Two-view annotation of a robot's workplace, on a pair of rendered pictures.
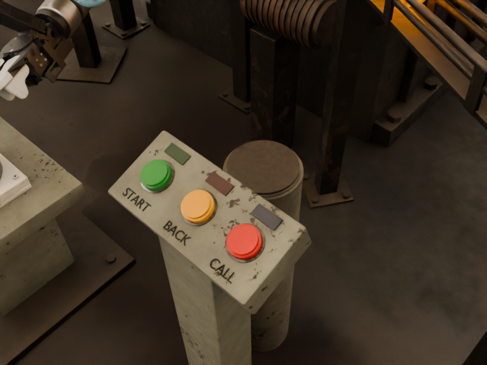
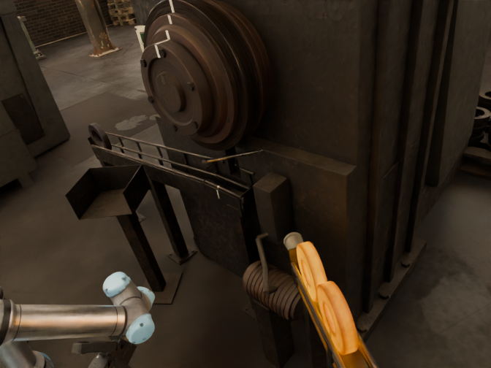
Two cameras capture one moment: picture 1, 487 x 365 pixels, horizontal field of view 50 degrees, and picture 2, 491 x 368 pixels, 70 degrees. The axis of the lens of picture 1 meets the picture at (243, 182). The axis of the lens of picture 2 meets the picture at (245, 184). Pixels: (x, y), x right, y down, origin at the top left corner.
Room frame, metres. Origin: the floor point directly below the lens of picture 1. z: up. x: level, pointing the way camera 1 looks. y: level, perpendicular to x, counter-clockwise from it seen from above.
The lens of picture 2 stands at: (0.30, -0.15, 1.45)
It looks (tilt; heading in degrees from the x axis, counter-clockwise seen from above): 35 degrees down; 5
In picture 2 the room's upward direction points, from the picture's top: 11 degrees counter-clockwise
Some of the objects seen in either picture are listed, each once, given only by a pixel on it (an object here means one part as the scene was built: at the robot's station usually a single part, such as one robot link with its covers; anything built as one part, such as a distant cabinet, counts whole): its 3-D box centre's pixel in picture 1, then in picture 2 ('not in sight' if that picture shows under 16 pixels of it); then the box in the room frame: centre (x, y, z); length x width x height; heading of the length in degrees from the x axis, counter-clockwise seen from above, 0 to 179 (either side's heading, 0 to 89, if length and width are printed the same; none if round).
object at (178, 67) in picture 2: not in sight; (174, 90); (1.32, 0.09, 1.11); 0.28 x 0.06 x 0.28; 46
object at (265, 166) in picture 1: (261, 262); not in sight; (0.53, -0.03, 0.26); 0.12 x 0.12 x 0.52
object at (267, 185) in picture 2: not in sight; (275, 208); (1.24, -0.15, 0.68); 0.11 x 0.08 x 0.24; 136
